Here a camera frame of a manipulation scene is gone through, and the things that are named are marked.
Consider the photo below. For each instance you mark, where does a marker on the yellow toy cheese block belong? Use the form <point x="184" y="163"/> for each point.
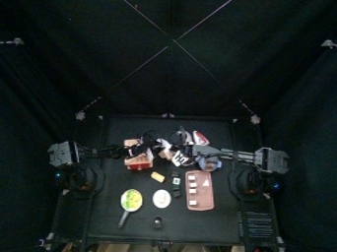
<point x="158" y="177"/>

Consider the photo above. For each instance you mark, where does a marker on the white round plate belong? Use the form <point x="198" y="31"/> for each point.
<point x="162" y="199"/>

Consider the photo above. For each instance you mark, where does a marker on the small black round cup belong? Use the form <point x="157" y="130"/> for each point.
<point x="158" y="222"/>

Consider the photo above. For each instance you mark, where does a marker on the frying pan with green food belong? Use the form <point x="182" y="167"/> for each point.
<point x="130" y="201"/>

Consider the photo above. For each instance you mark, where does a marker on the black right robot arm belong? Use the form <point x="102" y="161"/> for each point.
<point x="268" y="160"/>

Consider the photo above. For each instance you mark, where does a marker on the pink plastic tray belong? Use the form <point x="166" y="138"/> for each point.
<point x="200" y="193"/>

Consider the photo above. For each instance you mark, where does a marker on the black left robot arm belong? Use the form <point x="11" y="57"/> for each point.
<point x="66" y="154"/>

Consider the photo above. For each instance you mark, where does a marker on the grey frame corner bracket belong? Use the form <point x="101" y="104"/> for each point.
<point x="328" y="43"/>
<point x="256" y="119"/>
<point x="18" y="41"/>
<point x="79" y="115"/>

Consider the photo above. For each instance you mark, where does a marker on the wooden knife holder red base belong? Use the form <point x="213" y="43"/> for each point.
<point x="138" y="161"/>

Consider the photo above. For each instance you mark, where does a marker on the small tan wooden block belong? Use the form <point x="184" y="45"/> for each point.
<point x="166" y="154"/>

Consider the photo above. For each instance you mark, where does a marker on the white rectangular toy block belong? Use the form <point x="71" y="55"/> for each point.
<point x="192" y="184"/>
<point x="193" y="203"/>
<point x="192" y="178"/>
<point x="192" y="190"/>

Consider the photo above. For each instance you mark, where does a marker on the blue grey toy bowl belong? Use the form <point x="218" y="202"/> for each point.
<point x="209" y="163"/>

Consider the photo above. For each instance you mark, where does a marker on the tan wooden toy block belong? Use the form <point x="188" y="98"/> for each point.
<point x="132" y="142"/>

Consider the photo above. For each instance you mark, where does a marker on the small black toy tile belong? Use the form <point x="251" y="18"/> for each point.
<point x="176" y="174"/>
<point x="177" y="193"/>

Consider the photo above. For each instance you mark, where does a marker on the white and red toy piece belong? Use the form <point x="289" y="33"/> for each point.
<point x="201" y="138"/>

